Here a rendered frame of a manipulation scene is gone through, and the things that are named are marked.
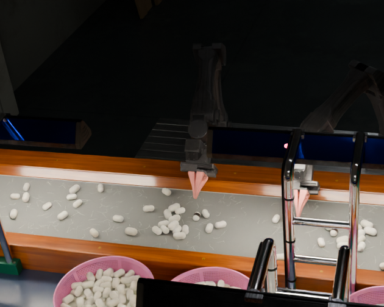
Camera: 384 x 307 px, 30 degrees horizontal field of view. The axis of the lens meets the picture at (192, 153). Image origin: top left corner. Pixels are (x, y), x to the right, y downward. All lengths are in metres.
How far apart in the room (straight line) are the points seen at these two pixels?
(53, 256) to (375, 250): 0.90
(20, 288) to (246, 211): 0.69
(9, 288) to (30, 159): 0.53
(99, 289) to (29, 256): 0.29
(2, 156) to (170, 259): 0.84
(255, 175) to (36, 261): 0.71
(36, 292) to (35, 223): 0.24
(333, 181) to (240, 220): 0.32
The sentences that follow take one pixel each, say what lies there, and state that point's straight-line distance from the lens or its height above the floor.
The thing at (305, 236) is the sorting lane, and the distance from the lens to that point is 2.03.
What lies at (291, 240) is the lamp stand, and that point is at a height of 0.91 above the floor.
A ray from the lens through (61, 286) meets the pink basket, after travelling 1.96.
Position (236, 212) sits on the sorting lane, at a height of 0.74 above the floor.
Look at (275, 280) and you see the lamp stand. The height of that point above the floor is 1.00.
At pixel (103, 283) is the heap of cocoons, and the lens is 1.96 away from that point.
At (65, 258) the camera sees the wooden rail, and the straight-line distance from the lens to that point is 2.08.
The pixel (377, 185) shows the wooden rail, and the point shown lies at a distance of 2.19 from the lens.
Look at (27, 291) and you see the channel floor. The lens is 2.11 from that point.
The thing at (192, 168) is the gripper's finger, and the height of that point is 0.89.
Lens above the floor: 2.06
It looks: 33 degrees down
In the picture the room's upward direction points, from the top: 7 degrees counter-clockwise
